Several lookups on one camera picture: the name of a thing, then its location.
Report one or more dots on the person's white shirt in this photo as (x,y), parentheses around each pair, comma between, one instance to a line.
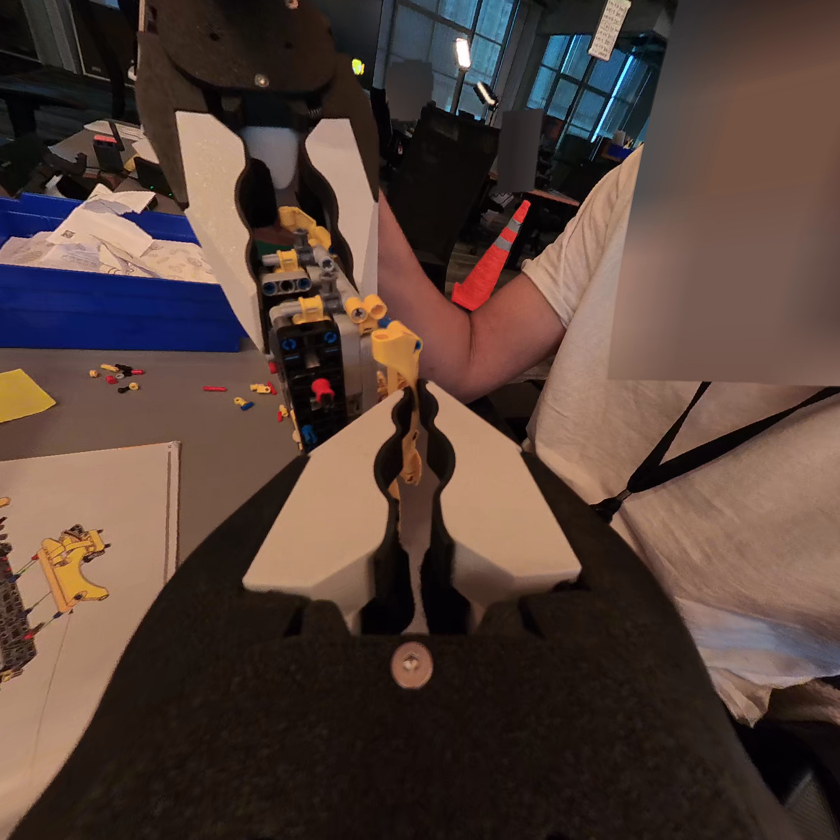
(722,525)

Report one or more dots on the yellow arch panel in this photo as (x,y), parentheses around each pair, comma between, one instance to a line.
(394,344)

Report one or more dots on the black partition panel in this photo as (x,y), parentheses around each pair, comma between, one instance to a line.
(446,177)

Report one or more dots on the yellow paper sheet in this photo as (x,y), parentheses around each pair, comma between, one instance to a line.
(23,397)

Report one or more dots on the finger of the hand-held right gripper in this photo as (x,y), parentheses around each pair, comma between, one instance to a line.
(210,197)
(351,190)

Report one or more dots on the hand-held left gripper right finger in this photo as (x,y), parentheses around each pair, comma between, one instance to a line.
(505,518)

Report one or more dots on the yellow toy car model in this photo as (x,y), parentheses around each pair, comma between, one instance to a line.
(308,367)

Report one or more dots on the scatter of small bricks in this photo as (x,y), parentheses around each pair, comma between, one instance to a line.
(243,401)

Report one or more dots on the paned window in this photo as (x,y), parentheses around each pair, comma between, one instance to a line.
(577,92)
(426,33)

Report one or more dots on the open instruction booklet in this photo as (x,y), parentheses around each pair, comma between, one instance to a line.
(98,492)

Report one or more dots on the crumpled white paper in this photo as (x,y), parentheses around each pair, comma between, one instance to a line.
(98,236)

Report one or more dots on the blue storage bin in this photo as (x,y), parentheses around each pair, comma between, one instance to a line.
(98,308)

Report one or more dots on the grey desk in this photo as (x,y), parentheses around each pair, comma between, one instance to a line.
(197,420)

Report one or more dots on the person's right forearm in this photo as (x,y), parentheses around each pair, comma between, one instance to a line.
(472,334)

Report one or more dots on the orange traffic cone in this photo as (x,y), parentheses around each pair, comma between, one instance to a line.
(492,262)

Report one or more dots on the hanging white paper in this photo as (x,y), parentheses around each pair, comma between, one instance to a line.
(609,29)

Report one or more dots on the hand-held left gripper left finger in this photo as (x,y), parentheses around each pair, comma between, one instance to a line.
(321,525)

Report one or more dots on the studio light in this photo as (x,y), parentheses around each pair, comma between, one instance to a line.
(485,93)
(463,52)

